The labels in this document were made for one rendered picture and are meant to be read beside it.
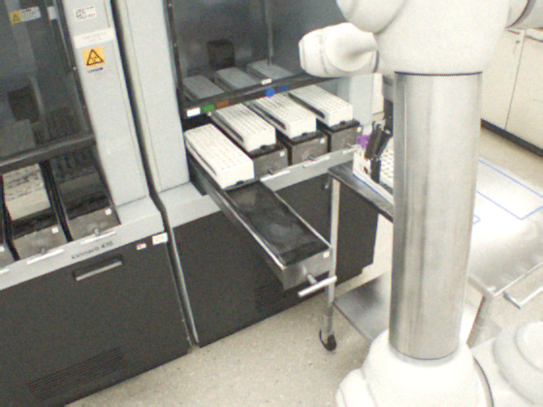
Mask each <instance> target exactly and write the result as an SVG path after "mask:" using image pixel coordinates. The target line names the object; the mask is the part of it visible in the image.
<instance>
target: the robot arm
mask: <svg viewBox="0 0 543 407"><path fill-rule="evenodd" d="M336 2H337V4H338V7H339V8H340V10H341V11H342V13H343V15H344V17H345V18H346V19H347V20H348V21H349V22H350V23H341V24H339V25H336V26H331V27H327V28H325V29H323V30H322V29H318V30H315V31H313V32H311V33H309V34H307V35H306V36H304V37H303V39H302V40H301V41H300V57H301V67H302V68H303V69H305V71H306V72H307V73H309V74H312V75H315V76H319V77H321V78H344V77H353V76H359V75H363V74H382V76H381V78H382V79H381V81H382V89H381V94H382V96H383V97H384V99H383V113H384V115H383V117H382V120H381V121H378V122H377V121H376V120H374V121H373V122H372V131H371V134H370V138H369V141H368V144H367V149H366V152H365V158H366V159H368V160H369V161H370V167H369V168H370V170H371V174H370V179H371V180H372V181H373V182H375V183H376V184H378V183H379V180H380V172H381V163H382V161H381V160H380V157H381V155H382V153H383V152H384V150H385V148H386V146H387V144H388V142H389V141H390V139H392V138H393V137H394V161H393V201H394V202H393V248H392V282H391V292H390V323H389V328H388V329H387V330H385V331H384V332H382V333H381V334H380V335H379V336H378V337H377V338H376V339H375V340H374V341H373V342H372V344H371V345H370V348H369V353H368V355H367V358H366V360H365V362H364V364H363V368H361V369H357V370H354V371H352V372H351V373H350V374H349V375H348V376H347V377H346V378H345V379H344V380H343V381H342V382H340V384H339V386H338V390H337V392H336V394H335V407H543V321H541V322H539V321H534V320H529V321H527V322H522V323H519V324H515V325H513V326H510V327H507V328H506V329H504V330H503V331H501V332H500V333H499V335H498V336H497V337H495V338H491V339H490V340H488V341H486V342H483V343H481V344H480V345H477V346H475V347H472V348H471V349H469V348H468V347H467V345H466V344H465V342H464V341H463V340H461V330H462V320H463V311H464V300H465V290H466V280H467V277H468V270H469V259H470V248H471V238H472V228H473V218H474V207H475V197H476V186H477V175H478V173H477V166H478V155H479V145H480V140H479V135H480V124H481V116H480V114H481V105H482V98H481V94H482V84H483V82H482V75H483V71H484V70H486V69H488V67H489V65H490V63H491V62H492V61H493V58H494V56H495V49H496V47H497V44H498V42H499V39H500V37H501V35H502V34H501V33H502V32H503V30H505V29H506V30H524V29H525V30H527V29H529V28H535V27H543V0H336ZM383 126H384V127H383ZM387 130H388V131H389V132H390V133H388V132H387ZM375 155H376V156H375Z"/></svg>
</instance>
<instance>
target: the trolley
mask: <svg viewBox="0 0 543 407"><path fill-rule="evenodd" d="M353 167H354V159H351V160H348V161H345V162H343V163H340V164H337V165H335V166H332V167H331V168H329V169H327V174H328V175H329V201H328V230H327V235H326V242H328V243H329V244H331V245H332V246H333V248H334V256H333V257H332V269H331V270H329V271H326V272H325V279H327V278H330V277H332V276H335V266H336V245H337V223H338V202H339V183H340V184H342V185H343V186H344V187H346V188H347V189H348V190H350V191H351V192H352V193H354V194H355V195H356V196H358V198H359V199H360V200H362V201H363V202H364V203H365V204H367V205H368V206H370V207H371V208H372V209H374V210H375V211H376V212H378V213H379V214H380V215H382V216H383V217H384V218H386V219H387V220H388V221H390V222H391V223H392V224H393V205H392V204H391V203H389V202H388V201H387V200H385V199H384V198H383V197H382V196H380V194H379V193H378V192H377V191H376V190H374V189H373V188H372V187H371V186H369V185H368V184H367V183H366V182H364V181H363V180H361V179H360V178H359V177H358V176H356V175H355V174H353ZM477 173H478V175H477V186H476V197H475V207H474V218H473V228H472V238H471V248H470V259H469V270H468V277H467V280H466V283H467V284H469V285H470V286H471V287H472V288H473V287H474V289H475V290H477V291H478V292H479V293H480V294H481V295H482V299H481V302H480V305H479V307H478V308H477V307H475V305H474V304H473V303H471V302H470V301H469V299H467V298H465V300H464V311H463V320H462V330H461V340H463V341H464V342H465V344H466V345H467V347H468V348H469V349H471V348H472V347H475V346H477V345H480V344H481V343H483V342H486V341H488V340H490V339H491V338H495V337H497V336H498V335H499V333H500V332H501V331H503V329H502V328H501V327H500V326H499V325H498V324H496V323H495V322H494V321H493V320H492V319H491V315H492V312H493V310H494V308H495V303H496V301H497V298H498V297H501V295H503V296H502V297H503V298H504V299H506V300H508V301H509V302H510V303H511V304H512V305H514V306H516V307H517V308H519V310H520V309H521V308H523V307H524V306H526V304H528V303H529V302H531V301H532V300H533V299H535V298H536V297H537V296H539V295H541V294H542V293H543V285H541V286H540V287H539V288H537V289H536V290H534V292H532V293H530V294H529V295H528V296H527V297H525V298H524V299H523V300H522V301H521V302H519V301H518V300H517V299H516V298H515V297H514V296H513V295H512V294H509V293H508V291H509V290H510V289H512V288H514V287H515V286H516V285H518V284H519V283H521V282H522V281H523V280H525V279H527V278H528V277H529V276H531V275H532V274H533V273H534V272H535V271H537V270H539V268H541V267H543V188H541V187H538V186H536V185H535V184H533V183H531V182H530V181H528V180H526V179H525V178H523V177H521V176H519V175H518V174H516V173H514V172H512V171H510V170H508V169H507V168H505V167H503V166H502V165H501V164H498V163H496V162H494V161H493V160H491V159H489V158H488V157H487V156H485V155H483V154H482V153H480V152H479V155H478V166H477ZM391 282H392V270H389V271H387V272H385V273H383V274H381V275H379V276H377V277H375V278H373V279H371V280H369V281H368V282H366V283H364V284H363V285H362V286H360V287H357V288H355V289H352V290H350V291H348V292H346V293H344V294H342V295H340V296H338V297H335V298H334V286H335V282H333V283H331V284H329V285H327V286H325V300H324V329H322V330H320V331H319V339H320V342H321V344H322V345H323V347H324V348H326V349H327V350H329V351H331V350H333V349H334V348H335V346H336V343H335V330H334V329H333V307H335V308H336V309H337V311H338V312H339V313H340V314H341V315H342V316H343V317H344V318H345V319H346V320H347V321H348V322H349V324H350V325H351V326H352V327H354V328H355V329H356V330H357V331H358V332H359V333H360V335H361V336H362V337H363V339H364V340H365V341H366V342H367V343H368V344H369V346H370V345H371V344H372V342H373V341H374V340H375V339H376V338H377V337H378V336H379V335H380V334H381V333H382V332H384V331H385V330H387V329H388V328H389V323H390V292H391Z"/></svg>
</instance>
